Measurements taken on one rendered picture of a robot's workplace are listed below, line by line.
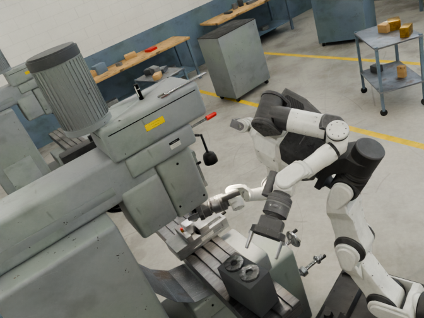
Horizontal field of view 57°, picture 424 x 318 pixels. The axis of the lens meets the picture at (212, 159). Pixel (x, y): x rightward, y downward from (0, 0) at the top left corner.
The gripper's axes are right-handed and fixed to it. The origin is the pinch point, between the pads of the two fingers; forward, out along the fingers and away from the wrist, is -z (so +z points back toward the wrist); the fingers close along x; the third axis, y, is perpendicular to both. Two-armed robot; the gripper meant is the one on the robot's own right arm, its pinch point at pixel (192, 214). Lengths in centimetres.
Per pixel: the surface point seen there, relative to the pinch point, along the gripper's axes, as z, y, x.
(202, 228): 0.0, 19.0, -11.0
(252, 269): 17.9, 9.8, 41.5
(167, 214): -8.6, -16.1, 16.7
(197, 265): -8.7, 29.1, 4.1
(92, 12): -90, -69, -666
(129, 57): -57, 30, -637
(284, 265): 35, 55, 2
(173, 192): -2.6, -23.1, 12.1
